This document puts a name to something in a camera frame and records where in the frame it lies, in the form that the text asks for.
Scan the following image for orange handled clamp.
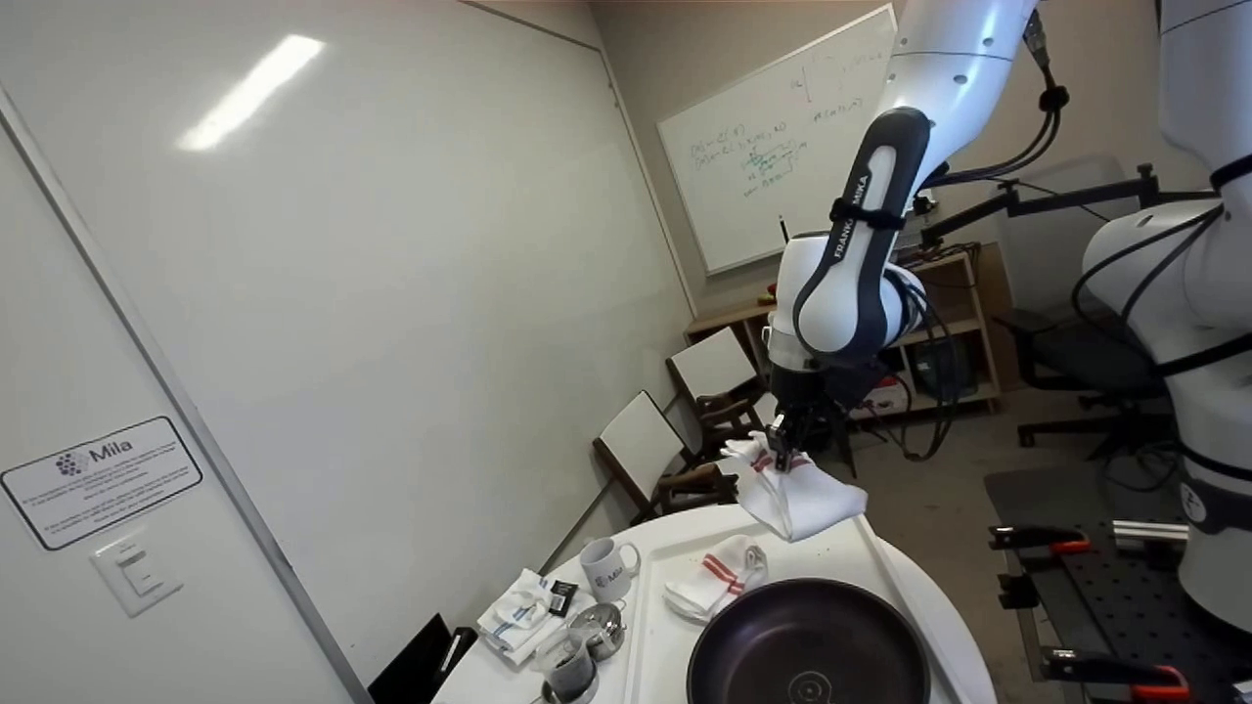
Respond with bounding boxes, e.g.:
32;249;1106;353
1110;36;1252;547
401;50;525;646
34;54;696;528
1039;646;1194;704
985;520;1105;564

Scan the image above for white mug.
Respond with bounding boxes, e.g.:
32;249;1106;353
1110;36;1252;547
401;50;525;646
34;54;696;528
577;533;646;607

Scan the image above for tall wooden shelf unit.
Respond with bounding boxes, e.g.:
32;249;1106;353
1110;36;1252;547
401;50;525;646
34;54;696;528
895;245;1010;425

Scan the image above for small metal bowl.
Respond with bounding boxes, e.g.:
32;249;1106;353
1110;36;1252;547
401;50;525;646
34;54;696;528
569;599;632;663

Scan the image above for white light switch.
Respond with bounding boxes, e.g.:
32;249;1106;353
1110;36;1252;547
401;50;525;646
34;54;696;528
91;525;187;617

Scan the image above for white notice sign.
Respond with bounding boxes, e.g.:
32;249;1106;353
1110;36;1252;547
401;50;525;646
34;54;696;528
0;412;208;550

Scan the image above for black breadboard base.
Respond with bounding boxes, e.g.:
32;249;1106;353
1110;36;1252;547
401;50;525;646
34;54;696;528
977;461;1252;704

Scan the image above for black office chair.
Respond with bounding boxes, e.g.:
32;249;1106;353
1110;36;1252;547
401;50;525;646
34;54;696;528
1006;301;1186;461

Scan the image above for wall whiteboard with writing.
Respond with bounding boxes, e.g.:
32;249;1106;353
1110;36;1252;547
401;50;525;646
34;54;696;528
655;3;910;281

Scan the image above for black frying pan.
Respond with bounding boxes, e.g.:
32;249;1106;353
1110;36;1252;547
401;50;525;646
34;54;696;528
685;574;941;704

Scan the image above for silver metal bar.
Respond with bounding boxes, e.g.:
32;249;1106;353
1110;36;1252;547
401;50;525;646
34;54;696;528
1106;517;1194;547

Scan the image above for white napkin packets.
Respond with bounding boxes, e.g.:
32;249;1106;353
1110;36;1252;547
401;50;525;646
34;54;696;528
470;564;577;671

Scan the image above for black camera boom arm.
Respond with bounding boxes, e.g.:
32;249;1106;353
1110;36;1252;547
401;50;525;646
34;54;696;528
916;159;1225;255

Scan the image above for large blank wall whiteboard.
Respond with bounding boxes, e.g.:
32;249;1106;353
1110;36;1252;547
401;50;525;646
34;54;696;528
0;0;702;692

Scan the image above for black bag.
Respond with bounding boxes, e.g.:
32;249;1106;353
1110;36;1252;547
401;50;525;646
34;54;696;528
913;336;984;402

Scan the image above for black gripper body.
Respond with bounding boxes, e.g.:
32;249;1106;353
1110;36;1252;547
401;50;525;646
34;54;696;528
769;359;856;451

